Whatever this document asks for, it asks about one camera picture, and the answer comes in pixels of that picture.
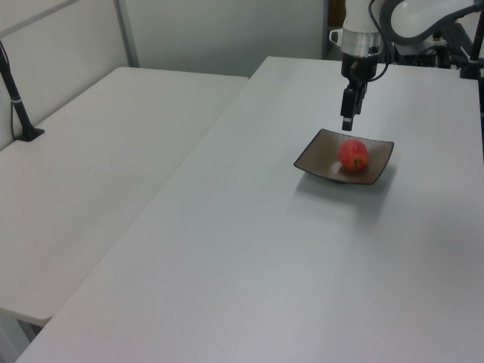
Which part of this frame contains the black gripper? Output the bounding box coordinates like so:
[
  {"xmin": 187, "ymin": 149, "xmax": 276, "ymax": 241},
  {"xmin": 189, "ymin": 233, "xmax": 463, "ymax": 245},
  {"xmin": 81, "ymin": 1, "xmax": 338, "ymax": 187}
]
[{"xmin": 340, "ymin": 54, "xmax": 379, "ymax": 132}]

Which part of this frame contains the red apple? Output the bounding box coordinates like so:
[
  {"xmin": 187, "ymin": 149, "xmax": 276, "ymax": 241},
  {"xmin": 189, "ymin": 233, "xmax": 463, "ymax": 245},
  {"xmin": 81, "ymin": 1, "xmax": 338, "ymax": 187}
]
[{"xmin": 337, "ymin": 138, "xmax": 370, "ymax": 172}]

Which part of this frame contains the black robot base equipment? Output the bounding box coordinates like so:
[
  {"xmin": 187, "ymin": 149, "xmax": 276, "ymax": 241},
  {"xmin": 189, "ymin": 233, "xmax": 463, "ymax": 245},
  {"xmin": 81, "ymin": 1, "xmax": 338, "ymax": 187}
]
[{"xmin": 392, "ymin": 21, "xmax": 472, "ymax": 70}]

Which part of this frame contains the square brown ceramic plate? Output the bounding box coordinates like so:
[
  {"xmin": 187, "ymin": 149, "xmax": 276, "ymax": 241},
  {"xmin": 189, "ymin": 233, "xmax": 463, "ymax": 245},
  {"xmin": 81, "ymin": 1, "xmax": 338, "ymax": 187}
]
[{"xmin": 293, "ymin": 128, "xmax": 396, "ymax": 187}]

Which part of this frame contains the light wooden cabinet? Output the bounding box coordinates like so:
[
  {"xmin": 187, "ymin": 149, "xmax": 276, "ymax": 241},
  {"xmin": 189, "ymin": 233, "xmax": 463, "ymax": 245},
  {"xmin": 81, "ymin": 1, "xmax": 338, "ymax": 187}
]
[{"xmin": 327, "ymin": 0, "xmax": 347, "ymax": 28}]

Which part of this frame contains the white side table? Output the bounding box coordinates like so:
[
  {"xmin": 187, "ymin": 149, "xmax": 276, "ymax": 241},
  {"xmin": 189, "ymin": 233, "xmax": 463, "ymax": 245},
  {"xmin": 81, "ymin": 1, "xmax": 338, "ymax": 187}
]
[{"xmin": 0, "ymin": 67, "xmax": 250, "ymax": 327}]

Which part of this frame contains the black pole stand with base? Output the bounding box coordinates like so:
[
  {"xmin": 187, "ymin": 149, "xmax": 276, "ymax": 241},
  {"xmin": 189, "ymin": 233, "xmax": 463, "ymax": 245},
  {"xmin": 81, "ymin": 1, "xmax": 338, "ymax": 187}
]
[{"xmin": 0, "ymin": 39, "xmax": 46, "ymax": 143}]

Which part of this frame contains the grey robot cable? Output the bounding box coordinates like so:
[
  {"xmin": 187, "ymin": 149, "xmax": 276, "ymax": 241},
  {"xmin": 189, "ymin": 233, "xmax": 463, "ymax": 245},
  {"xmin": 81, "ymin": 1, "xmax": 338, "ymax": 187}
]
[{"xmin": 368, "ymin": 0, "xmax": 392, "ymax": 82}]

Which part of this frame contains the black camera stand with clamp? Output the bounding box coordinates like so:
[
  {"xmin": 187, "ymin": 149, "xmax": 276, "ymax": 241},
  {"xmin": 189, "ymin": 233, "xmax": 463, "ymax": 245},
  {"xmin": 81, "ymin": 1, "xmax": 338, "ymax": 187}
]
[{"xmin": 458, "ymin": 20, "xmax": 484, "ymax": 81}]

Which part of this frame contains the grey partition frame post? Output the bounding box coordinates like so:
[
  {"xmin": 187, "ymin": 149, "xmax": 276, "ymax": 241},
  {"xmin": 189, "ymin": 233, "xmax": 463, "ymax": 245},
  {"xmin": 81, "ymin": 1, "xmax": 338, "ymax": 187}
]
[{"xmin": 114, "ymin": 0, "xmax": 140, "ymax": 69}]

